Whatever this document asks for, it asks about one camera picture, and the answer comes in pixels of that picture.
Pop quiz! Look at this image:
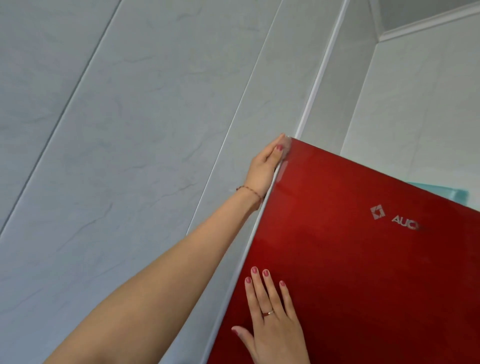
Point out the person's right hand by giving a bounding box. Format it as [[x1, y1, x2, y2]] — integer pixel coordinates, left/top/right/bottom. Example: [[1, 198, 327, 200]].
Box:
[[230, 266, 312, 364]]

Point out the person's left hand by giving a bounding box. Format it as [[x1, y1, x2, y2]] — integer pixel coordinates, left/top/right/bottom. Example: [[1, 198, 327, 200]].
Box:
[[243, 133, 292, 211]]

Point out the glossy red refrigerator door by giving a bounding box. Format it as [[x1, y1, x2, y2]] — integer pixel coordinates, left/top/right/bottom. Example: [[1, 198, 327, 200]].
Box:
[[200, 137, 480, 364]]

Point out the person's left forearm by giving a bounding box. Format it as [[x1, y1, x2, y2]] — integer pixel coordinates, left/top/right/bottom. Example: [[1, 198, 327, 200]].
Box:
[[43, 186, 264, 364]]

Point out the teal plastic object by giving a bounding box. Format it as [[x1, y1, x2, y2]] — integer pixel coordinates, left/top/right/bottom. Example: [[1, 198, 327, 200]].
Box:
[[407, 182, 470, 206]]

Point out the thin beaded bracelet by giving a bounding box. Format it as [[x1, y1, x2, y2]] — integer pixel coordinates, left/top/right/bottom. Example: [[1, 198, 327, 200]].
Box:
[[235, 185, 265, 202]]

